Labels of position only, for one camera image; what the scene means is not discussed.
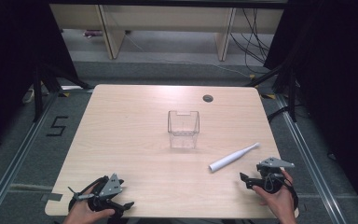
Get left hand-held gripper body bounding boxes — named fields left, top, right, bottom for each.
left=67, top=173, right=125, bottom=217

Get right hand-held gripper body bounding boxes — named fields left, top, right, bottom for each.
left=251, top=156, right=296, bottom=195

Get white electric toothbrush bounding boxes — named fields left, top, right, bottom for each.
left=208, top=142, right=261, bottom=174

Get clear plastic container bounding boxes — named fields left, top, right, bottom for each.
left=167, top=109, right=200, bottom=149

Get person's left hand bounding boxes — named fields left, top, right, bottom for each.
left=62, top=192, right=116, bottom=224

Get person's right hand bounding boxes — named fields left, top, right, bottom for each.
left=252, top=170, right=297, bottom=224

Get grey tape strip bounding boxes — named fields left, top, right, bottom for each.
left=39, top=192, right=63, bottom=203

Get black metal stand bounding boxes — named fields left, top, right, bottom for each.
left=245, top=61, right=298, bottom=123
left=32, top=62, right=91, bottom=123

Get black curtain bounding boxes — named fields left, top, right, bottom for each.
left=0, top=0, right=79, bottom=158
left=263, top=0, right=358, bottom=216

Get small pink object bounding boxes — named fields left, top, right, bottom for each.
left=82, top=29, right=104, bottom=39

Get aluminium floor rail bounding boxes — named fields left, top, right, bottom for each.
left=274, top=92, right=350, bottom=224
left=0, top=90, right=61, bottom=224

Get thin white floor cable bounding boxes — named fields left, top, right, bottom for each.
left=123, top=31, right=254, bottom=79

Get bundle of black cables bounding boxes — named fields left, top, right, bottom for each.
left=228, top=7, right=275, bottom=75

